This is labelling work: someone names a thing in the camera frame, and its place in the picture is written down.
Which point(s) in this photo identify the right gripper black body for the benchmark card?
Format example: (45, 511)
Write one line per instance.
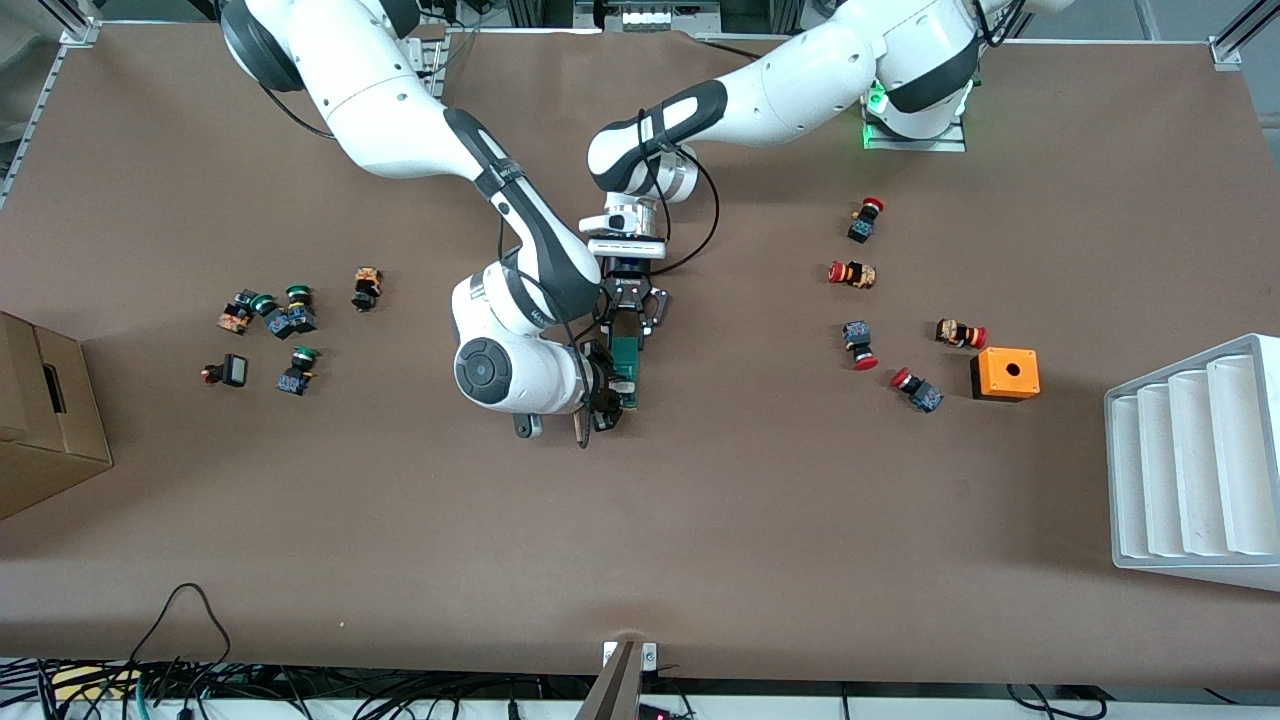
(600, 384)

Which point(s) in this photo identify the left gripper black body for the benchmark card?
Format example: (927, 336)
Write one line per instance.
(627, 291)

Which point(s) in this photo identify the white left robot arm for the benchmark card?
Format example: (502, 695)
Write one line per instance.
(800, 90)

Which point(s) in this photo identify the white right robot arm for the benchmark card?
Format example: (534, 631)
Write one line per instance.
(380, 100)

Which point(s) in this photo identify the red stop button orange body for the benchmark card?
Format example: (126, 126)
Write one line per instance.
(960, 334)
(853, 274)

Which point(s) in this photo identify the red stop button blue body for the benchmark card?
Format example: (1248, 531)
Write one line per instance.
(865, 222)
(859, 342)
(918, 390)

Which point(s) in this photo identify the white lit device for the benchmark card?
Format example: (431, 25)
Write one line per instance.
(645, 15)

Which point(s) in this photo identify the green push button blue body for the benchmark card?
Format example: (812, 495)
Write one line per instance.
(268, 308)
(301, 308)
(298, 372)

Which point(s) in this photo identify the small red-lit black device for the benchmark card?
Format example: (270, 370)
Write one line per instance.
(660, 713)

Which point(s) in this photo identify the black square button red lamp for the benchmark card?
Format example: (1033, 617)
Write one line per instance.
(234, 371)

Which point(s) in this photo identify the brown cardboard box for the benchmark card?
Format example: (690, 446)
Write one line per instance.
(50, 440)

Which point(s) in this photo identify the white slotted rack tray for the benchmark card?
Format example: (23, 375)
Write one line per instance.
(1195, 470)

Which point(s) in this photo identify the yellow tag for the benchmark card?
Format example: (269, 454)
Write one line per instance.
(85, 682)

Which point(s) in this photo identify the camera mount bracket bar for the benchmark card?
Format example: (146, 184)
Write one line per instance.
(615, 690)

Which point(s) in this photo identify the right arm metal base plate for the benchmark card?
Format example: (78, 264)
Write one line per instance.
(438, 65)

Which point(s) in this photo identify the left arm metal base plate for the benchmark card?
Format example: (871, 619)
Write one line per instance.
(915, 144)

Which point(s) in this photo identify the orange button enclosure box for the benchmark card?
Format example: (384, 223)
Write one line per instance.
(1000, 378)

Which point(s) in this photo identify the aluminium frame profile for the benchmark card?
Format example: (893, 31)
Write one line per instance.
(1240, 35)
(45, 90)

